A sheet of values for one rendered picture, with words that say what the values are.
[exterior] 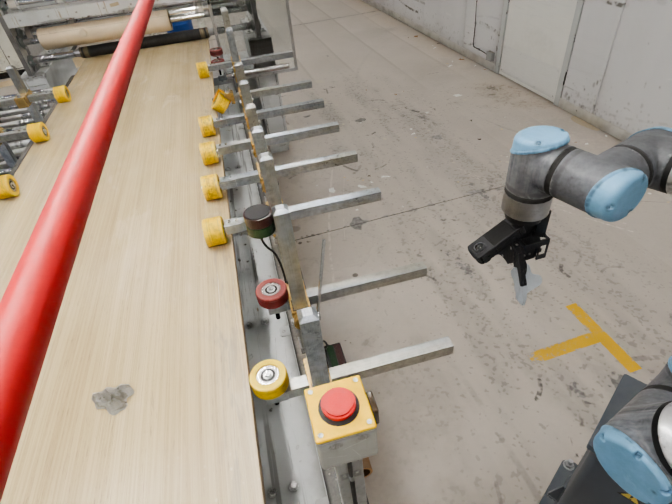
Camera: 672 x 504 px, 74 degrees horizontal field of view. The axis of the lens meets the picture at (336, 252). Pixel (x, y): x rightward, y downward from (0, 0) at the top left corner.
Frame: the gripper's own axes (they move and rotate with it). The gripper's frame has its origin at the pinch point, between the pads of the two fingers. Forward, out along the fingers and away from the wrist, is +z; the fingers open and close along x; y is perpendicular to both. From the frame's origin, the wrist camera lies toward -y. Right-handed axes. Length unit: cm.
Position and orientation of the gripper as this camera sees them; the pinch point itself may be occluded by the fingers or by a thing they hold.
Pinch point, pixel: (500, 284)
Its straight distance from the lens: 109.0
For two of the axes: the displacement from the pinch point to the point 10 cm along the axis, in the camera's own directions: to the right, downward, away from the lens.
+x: -2.9, -6.0, 7.5
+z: 0.9, 7.6, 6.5
